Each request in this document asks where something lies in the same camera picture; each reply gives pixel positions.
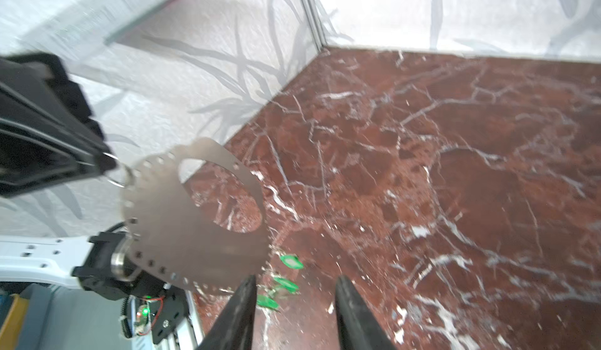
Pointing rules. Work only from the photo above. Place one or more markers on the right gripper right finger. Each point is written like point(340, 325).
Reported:
point(357, 327)

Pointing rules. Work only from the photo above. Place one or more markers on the green key tag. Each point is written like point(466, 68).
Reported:
point(292, 262)
point(290, 286)
point(267, 302)

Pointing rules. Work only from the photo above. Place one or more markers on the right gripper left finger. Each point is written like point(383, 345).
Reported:
point(234, 326)

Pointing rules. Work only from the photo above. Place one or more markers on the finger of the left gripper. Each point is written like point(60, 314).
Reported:
point(28, 165)
point(40, 81)

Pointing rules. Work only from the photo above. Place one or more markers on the clear plastic wall bin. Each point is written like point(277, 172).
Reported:
point(88, 26)

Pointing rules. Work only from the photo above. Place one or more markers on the green circuit board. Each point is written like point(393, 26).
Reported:
point(147, 314)

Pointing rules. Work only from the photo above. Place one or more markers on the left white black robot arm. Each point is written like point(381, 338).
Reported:
point(49, 139)

